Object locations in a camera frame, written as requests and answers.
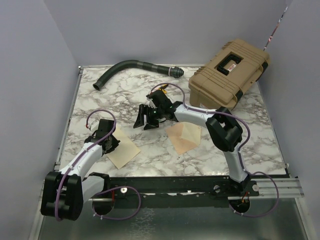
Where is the aluminium rail frame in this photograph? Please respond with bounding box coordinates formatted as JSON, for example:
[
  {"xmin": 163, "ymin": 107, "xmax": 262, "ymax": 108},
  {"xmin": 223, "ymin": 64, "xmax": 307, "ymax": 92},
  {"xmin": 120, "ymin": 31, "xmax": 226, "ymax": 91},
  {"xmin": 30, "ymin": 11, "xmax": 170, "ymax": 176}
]
[{"xmin": 30, "ymin": 66, "xmax": 311, "ymax": 240}]

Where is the small yellow black tool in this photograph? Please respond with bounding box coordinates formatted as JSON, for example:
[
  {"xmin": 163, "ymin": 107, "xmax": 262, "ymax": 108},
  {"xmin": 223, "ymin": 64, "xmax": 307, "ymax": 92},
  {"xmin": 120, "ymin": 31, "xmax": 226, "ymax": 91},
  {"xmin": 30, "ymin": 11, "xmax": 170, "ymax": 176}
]
[{"xmin": 158, "ymin": 84, "xmax": 169, "ymax": 94}]

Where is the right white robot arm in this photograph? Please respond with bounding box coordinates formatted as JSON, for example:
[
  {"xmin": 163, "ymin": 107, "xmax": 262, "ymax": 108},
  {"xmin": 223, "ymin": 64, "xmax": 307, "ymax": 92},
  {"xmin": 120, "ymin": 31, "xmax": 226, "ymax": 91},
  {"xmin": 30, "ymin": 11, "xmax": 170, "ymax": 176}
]
[{"xmin": 133, "ymin": 89, "xmax": 250, "ymax": 196}]

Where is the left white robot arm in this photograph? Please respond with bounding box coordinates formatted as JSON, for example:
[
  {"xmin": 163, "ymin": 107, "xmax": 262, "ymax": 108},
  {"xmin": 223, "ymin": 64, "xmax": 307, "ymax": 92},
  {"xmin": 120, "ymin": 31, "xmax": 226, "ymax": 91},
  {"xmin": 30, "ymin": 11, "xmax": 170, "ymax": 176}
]
[{"xmin": 40, "ymin": 119, "xmax": 120, "ymax": 221}]

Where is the dark grey flexible hose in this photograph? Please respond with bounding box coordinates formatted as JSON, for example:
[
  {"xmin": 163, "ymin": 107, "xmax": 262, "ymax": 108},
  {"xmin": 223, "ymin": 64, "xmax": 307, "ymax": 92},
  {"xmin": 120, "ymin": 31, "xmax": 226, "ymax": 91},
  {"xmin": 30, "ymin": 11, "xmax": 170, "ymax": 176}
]
[{"xmin": 92, "ymin": 59, "xmax": 185, "ymax": 91}]

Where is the striped cord in corner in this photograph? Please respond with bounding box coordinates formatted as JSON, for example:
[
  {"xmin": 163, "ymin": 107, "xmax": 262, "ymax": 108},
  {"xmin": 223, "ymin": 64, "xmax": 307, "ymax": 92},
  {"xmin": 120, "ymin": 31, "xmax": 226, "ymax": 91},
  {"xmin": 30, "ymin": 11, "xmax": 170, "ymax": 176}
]
[{"xmin": 262, "ymin": 6, "xmax": 289, "ymax": 52}]

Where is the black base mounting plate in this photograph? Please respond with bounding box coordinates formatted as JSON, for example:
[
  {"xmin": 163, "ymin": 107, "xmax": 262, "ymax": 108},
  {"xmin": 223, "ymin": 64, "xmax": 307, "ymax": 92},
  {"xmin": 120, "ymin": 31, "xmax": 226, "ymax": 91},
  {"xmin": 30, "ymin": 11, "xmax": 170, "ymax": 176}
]
[{"xmin": 93, "ymin": 174, "xmax": 259, "ymax": 209}]

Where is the pink tan envelope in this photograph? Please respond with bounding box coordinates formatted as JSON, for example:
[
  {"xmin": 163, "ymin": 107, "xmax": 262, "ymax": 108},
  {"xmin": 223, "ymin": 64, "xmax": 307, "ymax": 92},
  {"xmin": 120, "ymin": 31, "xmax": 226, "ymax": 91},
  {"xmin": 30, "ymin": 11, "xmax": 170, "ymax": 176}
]
[{"xmin": 165, "ymin": 122, "xmax": 202, "ymax": 155}]

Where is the tan plastic toolbox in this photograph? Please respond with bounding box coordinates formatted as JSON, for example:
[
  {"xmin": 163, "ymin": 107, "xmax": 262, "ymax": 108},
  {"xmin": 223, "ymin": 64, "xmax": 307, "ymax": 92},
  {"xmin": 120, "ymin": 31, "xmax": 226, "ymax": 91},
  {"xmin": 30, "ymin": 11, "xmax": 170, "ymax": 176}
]
[{"xmin": 188, "ymin": 38, "xmax": 270, "ymax": 110}]

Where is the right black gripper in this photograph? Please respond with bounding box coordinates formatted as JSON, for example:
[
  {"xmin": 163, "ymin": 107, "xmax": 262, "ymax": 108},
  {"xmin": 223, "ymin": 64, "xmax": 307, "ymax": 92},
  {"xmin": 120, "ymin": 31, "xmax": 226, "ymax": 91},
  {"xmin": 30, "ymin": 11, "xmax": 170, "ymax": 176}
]
[{"xmin": 133, "ymin": 104, "xmax": 164, "ymax": 131}]

